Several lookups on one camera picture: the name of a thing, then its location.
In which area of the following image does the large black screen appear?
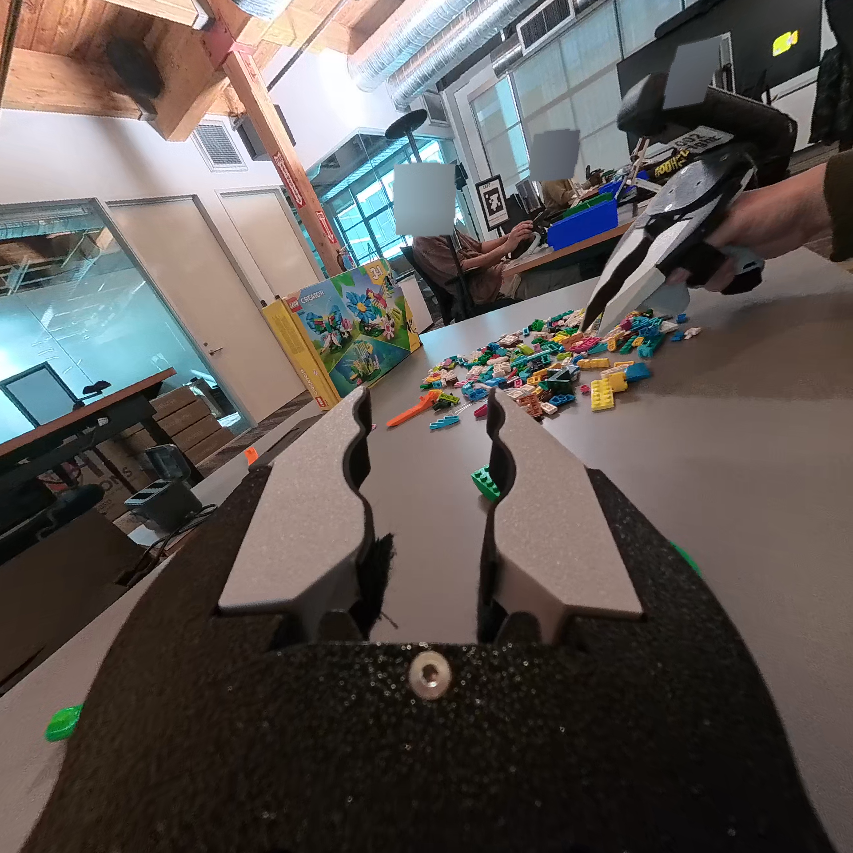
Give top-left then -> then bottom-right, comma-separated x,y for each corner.
616,0 -> 825,109

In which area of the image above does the black round ceiling fixture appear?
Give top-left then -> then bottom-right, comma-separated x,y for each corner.
105,32 -> 165,122

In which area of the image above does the colourful toy box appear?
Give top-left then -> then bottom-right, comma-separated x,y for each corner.
260,258 -> 423,409

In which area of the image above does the blue plastic bin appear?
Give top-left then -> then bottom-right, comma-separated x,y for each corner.
546,196 -> 620,252

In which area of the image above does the dark brown box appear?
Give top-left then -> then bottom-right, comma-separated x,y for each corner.
0,510 -> 162,695

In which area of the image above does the white door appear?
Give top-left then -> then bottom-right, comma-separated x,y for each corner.
216,188 -> 327,301
107,195 -> 257,427

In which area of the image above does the person's right hand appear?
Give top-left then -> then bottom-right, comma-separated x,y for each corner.
668,163 -> 832,294

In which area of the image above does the black wall speaker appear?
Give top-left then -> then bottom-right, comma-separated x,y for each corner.
236,103 -> 298,161

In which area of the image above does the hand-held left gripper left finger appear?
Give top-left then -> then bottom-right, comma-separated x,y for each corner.
217,385 -> 395,642

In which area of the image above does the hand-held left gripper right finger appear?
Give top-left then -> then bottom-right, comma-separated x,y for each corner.
476,388 -> 645,644

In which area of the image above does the white wall vent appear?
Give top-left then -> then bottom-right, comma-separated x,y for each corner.
191,120 -> 249,171

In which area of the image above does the dark wooden table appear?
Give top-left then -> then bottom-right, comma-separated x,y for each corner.
0,367 -> 204,487

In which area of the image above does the black office chair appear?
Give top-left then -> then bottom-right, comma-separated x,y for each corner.
400,245 -> 475,325

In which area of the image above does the white duct vent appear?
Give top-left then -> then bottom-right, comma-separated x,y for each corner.
516,0 -> 576,56

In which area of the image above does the black white marker board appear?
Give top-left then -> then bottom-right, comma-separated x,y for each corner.
474,174 -> 511,233

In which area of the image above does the dark monitor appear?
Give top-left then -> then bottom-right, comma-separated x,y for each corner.
0,361 -> 82,429

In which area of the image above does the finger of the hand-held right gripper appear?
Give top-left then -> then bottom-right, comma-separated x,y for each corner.
596,222 -> 706,335
580,222 -> 669,332

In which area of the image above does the cluster of small green bricks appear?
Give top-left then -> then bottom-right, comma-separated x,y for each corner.
44,703 -> 85,743

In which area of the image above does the tan office table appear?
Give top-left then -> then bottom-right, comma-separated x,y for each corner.
500,222 -> 635,279

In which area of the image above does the pile of colourful bricks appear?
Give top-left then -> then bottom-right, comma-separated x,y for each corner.
420,308 -> 705,431

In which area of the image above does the grey charger dock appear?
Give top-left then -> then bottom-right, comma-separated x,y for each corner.
124,444 -> 203,533

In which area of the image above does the grey desk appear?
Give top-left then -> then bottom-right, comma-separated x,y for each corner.
0,247 -> 853,853

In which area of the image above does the orange brick separator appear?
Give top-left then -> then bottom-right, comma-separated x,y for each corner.
386,391 -> 445,429

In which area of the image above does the stack of cardboard boxes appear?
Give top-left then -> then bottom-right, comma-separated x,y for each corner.
96,385 -> 235,470

